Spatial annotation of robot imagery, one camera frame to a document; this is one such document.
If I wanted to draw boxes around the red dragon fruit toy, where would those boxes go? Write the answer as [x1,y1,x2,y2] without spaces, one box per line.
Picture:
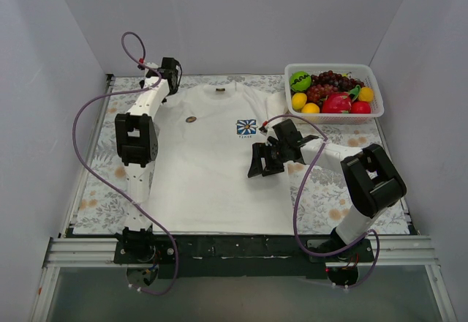
[321,92,352,113]

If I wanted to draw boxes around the aluminium frame rail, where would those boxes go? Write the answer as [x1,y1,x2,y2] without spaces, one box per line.
[42,236,439,268]

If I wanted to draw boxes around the orange yellow fruit toy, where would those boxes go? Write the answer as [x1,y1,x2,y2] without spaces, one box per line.
[301,102,320,113]

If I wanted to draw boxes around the white plastic fruit basket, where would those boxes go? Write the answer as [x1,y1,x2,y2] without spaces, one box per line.
[284,64,384,124]

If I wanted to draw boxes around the yellow fruit toy right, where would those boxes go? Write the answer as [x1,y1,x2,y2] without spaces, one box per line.
[358,86,374,103]

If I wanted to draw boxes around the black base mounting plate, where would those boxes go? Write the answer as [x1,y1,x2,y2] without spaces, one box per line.
[113,231,374,280]

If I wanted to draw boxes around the white daisy print t-shirt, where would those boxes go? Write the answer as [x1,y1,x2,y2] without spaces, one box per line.
[148,82,293,235]

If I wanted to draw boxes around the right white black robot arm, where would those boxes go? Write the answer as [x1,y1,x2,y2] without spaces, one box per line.
[247,115,407,262]

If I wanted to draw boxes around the red apple toy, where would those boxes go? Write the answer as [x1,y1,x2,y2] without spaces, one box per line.
[350,101,371,114]

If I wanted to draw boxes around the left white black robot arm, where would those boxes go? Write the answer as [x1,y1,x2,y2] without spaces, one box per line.
[115,57,181,263]

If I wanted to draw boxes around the floral patterned table mat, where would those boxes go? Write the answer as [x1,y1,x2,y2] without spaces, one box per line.
[69,75,409,236]

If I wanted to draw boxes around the green toy ball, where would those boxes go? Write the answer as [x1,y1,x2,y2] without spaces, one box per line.
[289,71,312,92]

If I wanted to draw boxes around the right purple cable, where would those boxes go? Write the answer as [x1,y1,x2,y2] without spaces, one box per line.
[259,113,381,290]

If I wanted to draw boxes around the yellow lemon toy left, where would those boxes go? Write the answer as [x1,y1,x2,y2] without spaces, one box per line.
[291,92,308,111]

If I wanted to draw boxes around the dark red grape bunch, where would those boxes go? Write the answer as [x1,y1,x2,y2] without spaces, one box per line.
[306,70,365,107]

